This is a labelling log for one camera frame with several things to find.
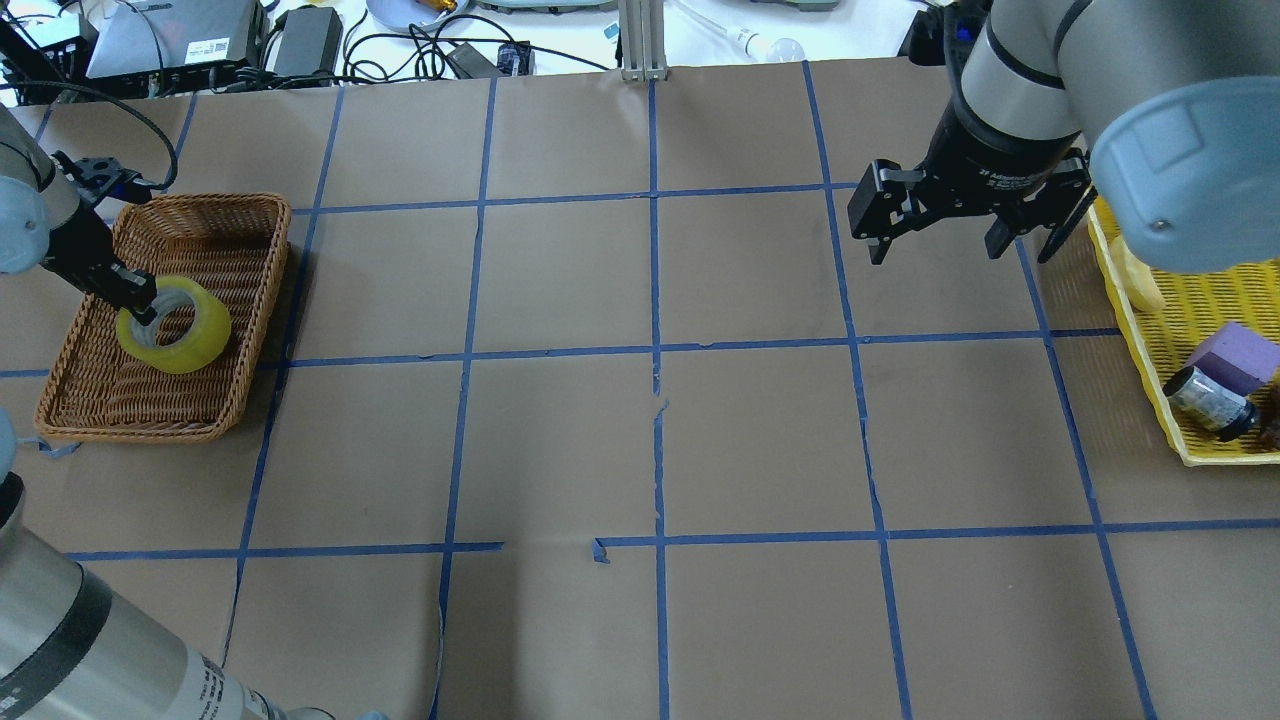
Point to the yellow tape roll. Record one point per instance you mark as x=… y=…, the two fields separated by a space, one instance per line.
x=191 y=330

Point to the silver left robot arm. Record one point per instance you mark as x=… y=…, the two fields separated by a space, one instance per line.
x=549 y=446

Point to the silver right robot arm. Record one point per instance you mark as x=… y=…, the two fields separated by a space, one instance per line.
x=1177 y=101

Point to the brown wicker basket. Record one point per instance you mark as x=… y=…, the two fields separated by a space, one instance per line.
x=219 y=263

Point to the yellow banana toy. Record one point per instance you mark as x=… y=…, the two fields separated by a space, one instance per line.
x=1137 y=279

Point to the light bulb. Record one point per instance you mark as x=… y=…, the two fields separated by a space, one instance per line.
x=754 y=45

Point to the yellow plastic basket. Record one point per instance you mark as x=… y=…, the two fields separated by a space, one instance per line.
x=1160 y=341

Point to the black power brick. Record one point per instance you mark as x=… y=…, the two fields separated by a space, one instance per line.
x=305 y=53

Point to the purple foam block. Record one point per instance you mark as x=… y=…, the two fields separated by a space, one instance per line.
x=1238 y=358

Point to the blue plate with object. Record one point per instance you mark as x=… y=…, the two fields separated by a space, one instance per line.
x=398 y=16

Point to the brown toy lion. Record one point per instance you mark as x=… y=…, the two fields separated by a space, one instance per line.
x=1268 y=439

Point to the aluminium frame post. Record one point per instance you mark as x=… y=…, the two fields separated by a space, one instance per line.
x=642 y=40

